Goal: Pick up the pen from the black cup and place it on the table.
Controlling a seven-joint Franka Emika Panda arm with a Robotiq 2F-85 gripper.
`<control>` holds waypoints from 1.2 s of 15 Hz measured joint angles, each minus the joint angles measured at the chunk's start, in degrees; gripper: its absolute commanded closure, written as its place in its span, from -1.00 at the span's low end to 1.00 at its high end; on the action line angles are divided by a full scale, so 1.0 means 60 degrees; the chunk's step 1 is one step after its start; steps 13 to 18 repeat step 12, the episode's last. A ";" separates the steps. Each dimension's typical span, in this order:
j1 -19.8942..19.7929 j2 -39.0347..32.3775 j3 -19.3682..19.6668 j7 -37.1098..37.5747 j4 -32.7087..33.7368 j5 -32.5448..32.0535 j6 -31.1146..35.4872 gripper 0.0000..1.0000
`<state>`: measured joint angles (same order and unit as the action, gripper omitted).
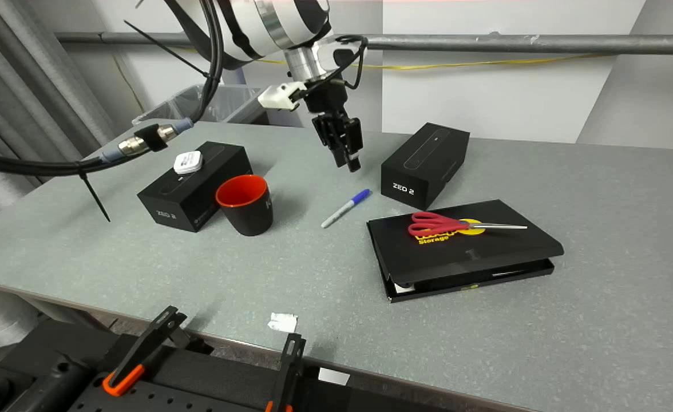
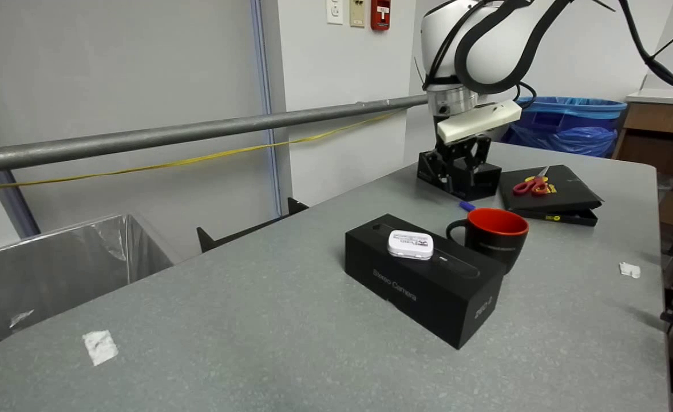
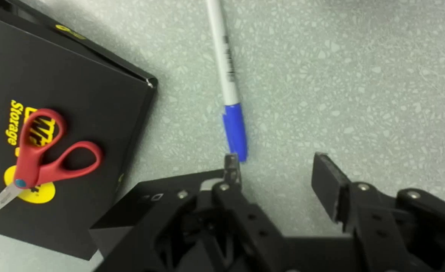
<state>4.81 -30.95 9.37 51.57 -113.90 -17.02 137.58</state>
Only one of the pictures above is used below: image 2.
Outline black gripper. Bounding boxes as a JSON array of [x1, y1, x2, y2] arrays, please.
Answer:
[[415, 134, 503, 204]]

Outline black mug red inside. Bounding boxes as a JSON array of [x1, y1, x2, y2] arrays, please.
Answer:
[[443, 207, 530, 275]]

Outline white earbuds case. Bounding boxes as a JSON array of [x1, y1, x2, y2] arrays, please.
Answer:
[[385, 230, 438, 263]]

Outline blue plastic bag bin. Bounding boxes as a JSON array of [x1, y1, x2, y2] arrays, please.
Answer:
[[502, 94, 629, 160]]

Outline black rectangular cardboard box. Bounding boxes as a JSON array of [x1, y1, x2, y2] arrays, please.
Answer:
[[343, 214, 508, 354]]

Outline red fire alarm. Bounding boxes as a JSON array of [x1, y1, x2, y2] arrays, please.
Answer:
[[369, 0, 393, 34]]

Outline brown wooden desk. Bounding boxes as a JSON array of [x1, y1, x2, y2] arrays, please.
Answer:
[[613, 89, 673, 232]]

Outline square white tape piece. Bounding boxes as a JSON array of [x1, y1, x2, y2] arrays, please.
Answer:
[[79, 328, 122, 368]]

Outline bin with clear liner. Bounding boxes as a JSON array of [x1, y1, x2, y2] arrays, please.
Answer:
[[0, 214, 177, 362]]

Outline grey slanted beam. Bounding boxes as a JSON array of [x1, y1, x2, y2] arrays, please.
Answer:
[[0, 87, 43, 240]]

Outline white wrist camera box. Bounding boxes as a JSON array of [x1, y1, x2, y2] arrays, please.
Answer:
[[434, 102, 525, 148]]

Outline red handled scissors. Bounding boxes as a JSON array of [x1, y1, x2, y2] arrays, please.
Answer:
[[510, 165, 559, 199]]

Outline beige wall plate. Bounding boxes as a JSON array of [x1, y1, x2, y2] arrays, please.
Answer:
[[348, 0, 369, 31]]

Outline white wall switch plate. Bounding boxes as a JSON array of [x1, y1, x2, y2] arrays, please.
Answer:
[[324, 0, 348, 29]]

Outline grey vertical wall pole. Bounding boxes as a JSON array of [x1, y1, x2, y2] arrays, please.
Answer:
[[244, 0, 290, 220]]

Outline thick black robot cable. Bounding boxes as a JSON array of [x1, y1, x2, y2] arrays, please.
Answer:
[[616, 0, 673, 100]]

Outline yellow cord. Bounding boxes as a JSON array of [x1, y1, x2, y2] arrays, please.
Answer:
[[0, 113, 401, 197]]

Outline grey metal rail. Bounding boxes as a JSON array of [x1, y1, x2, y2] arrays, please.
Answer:
[[0, 92, 431, 176]]

